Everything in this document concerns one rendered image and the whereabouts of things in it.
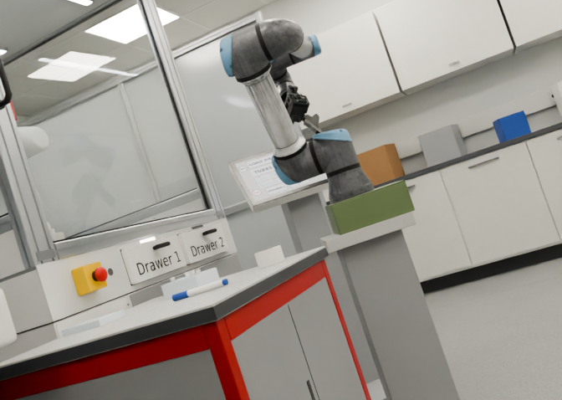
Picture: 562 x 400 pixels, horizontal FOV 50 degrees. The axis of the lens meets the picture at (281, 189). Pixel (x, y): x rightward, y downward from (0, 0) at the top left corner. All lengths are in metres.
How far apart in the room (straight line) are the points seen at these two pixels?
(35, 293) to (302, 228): 1.45
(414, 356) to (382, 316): 0.16
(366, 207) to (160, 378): 0.94
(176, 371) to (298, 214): 1.73
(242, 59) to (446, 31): 3.37
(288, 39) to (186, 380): 1.05
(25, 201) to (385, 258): 1.04
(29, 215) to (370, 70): 3.80
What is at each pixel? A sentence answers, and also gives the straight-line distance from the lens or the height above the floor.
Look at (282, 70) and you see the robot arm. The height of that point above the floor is 1.37.
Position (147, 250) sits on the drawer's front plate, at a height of 0.90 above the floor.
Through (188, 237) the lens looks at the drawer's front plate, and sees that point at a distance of 2.14.
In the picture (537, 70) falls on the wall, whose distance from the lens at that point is 5.34.
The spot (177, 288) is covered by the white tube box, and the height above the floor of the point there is 0.78.
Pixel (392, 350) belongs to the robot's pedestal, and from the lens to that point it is 1.95.
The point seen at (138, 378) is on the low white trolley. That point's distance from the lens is 1.19.
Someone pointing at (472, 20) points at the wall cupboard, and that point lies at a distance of 5.04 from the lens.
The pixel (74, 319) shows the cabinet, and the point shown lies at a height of 0.79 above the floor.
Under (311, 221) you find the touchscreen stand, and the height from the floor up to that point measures 0.82.
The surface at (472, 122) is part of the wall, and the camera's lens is 5.25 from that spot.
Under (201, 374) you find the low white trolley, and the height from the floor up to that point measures 0.65.
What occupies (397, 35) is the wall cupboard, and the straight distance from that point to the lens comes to 5.07.
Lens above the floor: 0.85
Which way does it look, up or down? 3 degrees up
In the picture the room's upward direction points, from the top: 18 degrees counter-clockwise
